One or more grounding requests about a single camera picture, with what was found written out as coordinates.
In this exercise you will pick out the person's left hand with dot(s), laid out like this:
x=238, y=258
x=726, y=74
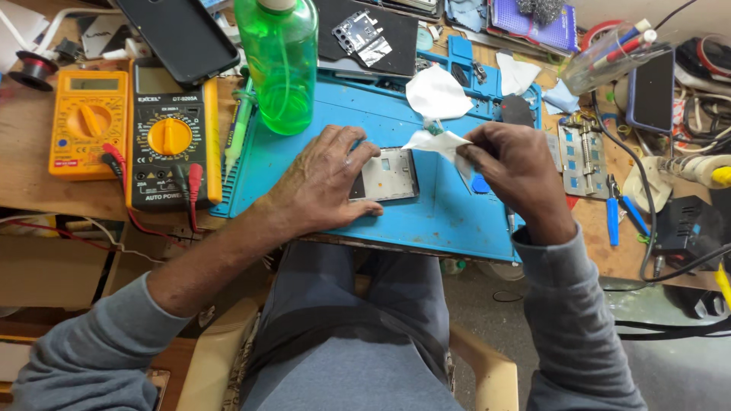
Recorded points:
x=320, y=182

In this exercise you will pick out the person's right hand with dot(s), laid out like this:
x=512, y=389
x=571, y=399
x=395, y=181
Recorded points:
x=519, y=171

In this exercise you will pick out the person's right fingers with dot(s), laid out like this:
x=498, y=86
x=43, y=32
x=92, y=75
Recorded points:
x=477, y=151

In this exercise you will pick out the white wiping tissue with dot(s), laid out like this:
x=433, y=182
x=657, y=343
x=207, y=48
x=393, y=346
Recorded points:
x=437, y=142

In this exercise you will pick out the silver phone frame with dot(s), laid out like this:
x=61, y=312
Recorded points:
x=394, y=177

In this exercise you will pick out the blue round pick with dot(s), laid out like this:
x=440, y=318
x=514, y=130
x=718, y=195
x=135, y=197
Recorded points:
x=481, y=184

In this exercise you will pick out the crumpled white tissue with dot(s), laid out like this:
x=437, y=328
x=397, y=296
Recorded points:
x=437, y=91

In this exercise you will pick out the small screwdriver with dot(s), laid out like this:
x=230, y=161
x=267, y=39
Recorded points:
x=511, y=220

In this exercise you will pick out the blue silicone repair mat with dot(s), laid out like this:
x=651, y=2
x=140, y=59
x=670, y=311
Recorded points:
x=440, y=222

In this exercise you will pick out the folded white tissue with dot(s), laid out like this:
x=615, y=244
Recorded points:
x=514, y=74

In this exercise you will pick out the light blue cloth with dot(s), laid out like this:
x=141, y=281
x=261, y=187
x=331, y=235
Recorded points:
x=561, y=98

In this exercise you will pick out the metal circuit board holder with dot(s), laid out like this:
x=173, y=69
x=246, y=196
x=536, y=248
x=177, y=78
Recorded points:
x=582, y=160

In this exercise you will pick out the purple box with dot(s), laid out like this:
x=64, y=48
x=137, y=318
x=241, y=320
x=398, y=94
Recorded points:
x=542, y=31

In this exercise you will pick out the black phone with open back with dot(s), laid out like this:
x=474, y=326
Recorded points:
x=400, y=28

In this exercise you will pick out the steel wool ball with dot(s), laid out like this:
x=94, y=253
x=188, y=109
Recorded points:
x=539, y=8

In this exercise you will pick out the clear cup of pens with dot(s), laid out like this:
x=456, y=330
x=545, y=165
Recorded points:
x=611, y=60

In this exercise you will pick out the red tape roll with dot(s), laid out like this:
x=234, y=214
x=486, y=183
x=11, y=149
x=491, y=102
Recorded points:
x=594, y=31

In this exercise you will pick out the silver metal shield plate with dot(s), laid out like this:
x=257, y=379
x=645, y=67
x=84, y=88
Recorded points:
x=357, y=31

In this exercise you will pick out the phone in purple case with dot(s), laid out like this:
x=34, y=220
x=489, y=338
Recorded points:
x=651, y=91

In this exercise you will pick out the soldering iron stand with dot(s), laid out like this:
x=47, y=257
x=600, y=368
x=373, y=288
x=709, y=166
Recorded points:
x=674, y=171

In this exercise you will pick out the green plastic bottle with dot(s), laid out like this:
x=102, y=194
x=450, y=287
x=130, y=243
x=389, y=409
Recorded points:
x=282, y=68

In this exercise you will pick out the beige chair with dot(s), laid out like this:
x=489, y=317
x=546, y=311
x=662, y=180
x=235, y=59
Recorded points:
x=491, y=371

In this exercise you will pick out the black power unit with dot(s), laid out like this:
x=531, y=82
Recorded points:
x=685, y=228

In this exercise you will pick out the person's legs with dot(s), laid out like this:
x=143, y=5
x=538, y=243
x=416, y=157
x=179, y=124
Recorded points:
x=354, y=342

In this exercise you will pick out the green flux syringe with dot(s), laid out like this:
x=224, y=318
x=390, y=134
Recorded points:
x=237, y=131

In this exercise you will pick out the red probe lead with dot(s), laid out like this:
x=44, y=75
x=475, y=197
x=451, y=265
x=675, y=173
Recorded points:
x=195, y=180

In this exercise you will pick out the black probe lead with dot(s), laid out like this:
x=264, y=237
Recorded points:
x=181, y=177

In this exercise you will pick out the black and yellow multimeter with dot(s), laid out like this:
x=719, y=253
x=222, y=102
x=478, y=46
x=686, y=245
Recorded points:
x=168, y=142

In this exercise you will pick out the black phone back cover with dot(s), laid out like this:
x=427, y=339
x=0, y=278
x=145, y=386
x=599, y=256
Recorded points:
x=180, y=37

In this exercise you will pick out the brown cardboard box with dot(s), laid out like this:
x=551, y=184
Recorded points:
x=51, y=268

